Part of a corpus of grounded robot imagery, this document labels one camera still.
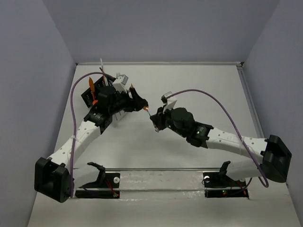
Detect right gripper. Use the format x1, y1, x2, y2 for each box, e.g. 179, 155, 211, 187
151, 104, 187, 138

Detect gold metal spoon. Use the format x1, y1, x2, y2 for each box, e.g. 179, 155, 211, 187
143, 106, 159, 133

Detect white chopstick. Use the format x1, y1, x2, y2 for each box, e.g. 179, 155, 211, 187
100, 58, 108, 86

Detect orange plastic knife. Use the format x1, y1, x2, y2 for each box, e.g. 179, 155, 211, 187
89, 77, 96, 101

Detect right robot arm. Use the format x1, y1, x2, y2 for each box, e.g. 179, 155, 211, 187
150, 107, 292, 185

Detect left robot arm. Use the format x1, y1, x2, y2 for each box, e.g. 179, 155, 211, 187
34, 87, 148, 203

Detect white utensil caddy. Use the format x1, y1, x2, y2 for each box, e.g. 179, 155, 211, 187
111, 111, 126, 128

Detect black utensil caddy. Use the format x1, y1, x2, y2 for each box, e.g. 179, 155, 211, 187
81, 74, 114, 108

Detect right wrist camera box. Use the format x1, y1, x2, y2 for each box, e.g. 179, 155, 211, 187
161, 91, 177, 113

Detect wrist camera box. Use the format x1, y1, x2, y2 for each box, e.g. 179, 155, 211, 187
112, 74, 130, 93
161, 91, 177, 113

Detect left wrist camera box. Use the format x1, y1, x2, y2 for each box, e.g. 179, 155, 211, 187
112, 74, 130, 93

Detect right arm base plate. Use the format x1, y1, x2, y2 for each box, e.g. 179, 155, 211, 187
201, 172, 249, 198

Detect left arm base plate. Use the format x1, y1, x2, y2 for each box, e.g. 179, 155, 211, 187
73, 162, 120, 199

